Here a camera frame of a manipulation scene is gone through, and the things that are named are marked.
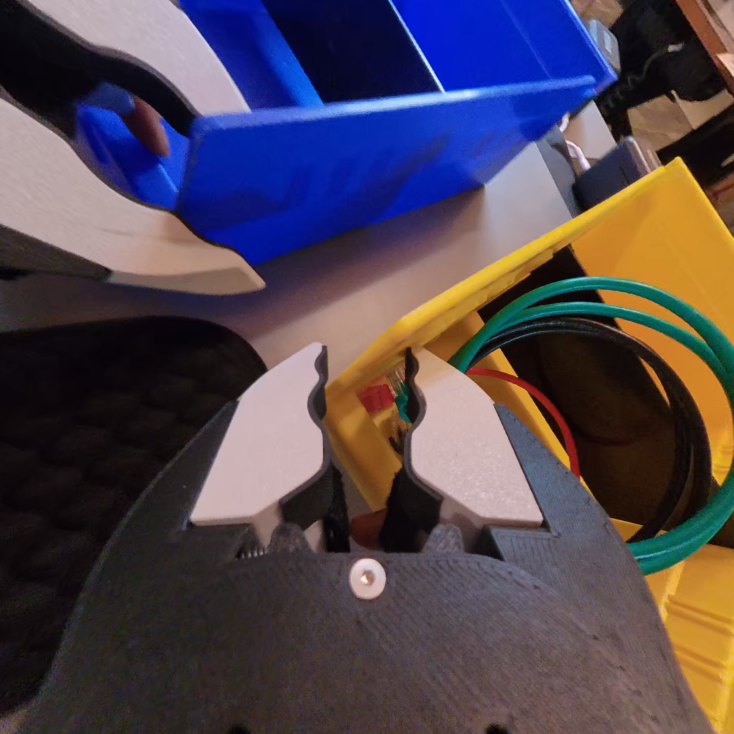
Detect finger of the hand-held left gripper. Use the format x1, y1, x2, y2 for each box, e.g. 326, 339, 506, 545
0, 0, 251, 137
0, 86, 266, 296

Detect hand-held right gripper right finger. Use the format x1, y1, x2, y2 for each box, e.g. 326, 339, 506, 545
403, 346, 544, 531

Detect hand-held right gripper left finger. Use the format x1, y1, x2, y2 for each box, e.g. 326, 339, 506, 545
189, 342, 333, 546

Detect blue divided plastic bin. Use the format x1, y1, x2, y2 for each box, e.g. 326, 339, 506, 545
76, 0, 619, 266

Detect green network cable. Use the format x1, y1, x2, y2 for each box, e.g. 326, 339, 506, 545
383, 277, 734, 576

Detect yellow plastic bin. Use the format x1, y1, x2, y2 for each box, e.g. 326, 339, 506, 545
323, 158, 734, 734

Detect black foam pad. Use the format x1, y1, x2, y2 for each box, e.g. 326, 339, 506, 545
0, 317, 268, 697

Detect dark grey charger block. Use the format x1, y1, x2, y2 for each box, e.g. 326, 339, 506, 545
573, 136, 669, 214

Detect red network cable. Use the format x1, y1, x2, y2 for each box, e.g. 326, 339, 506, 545
467, 367, 581, 478

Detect black cable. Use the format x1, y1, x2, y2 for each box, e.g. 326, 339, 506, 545
476, 317, 715, 542

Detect white charger cable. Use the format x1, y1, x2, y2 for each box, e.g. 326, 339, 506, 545
559, 112, 593, 173

